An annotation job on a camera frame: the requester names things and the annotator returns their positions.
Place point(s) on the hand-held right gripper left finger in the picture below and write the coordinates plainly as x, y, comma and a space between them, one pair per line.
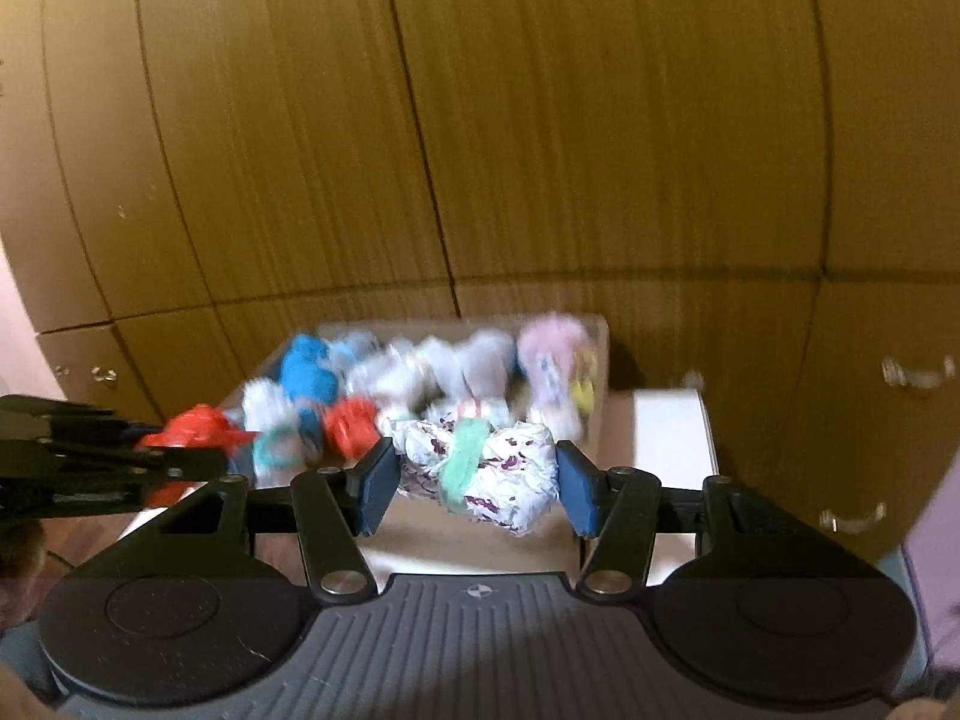
379, 487

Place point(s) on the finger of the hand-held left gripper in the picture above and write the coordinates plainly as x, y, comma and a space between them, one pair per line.
75, 420
112, 476

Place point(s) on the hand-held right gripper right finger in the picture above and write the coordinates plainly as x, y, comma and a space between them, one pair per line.
577, 491

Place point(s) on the orange-red sock bundle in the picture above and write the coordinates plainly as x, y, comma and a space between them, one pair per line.
351, 427
199, 431

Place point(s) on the white printed bundle green band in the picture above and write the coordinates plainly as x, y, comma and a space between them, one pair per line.
487, 472

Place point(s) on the cardboard box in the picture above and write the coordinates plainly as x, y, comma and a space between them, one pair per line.
450, 547

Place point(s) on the green striped white sock bundle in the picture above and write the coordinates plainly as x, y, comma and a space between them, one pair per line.
274, 442

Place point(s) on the pink fluffy socks with eyes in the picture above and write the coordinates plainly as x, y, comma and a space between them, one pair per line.
551, 367

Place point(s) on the blue sock bundle pink band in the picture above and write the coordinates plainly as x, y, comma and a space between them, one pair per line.
307, 367

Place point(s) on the white knit sock bundle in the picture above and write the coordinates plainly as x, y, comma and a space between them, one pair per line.
487, 364

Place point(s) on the wooden wardrobe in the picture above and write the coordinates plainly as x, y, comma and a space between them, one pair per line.
525, 90

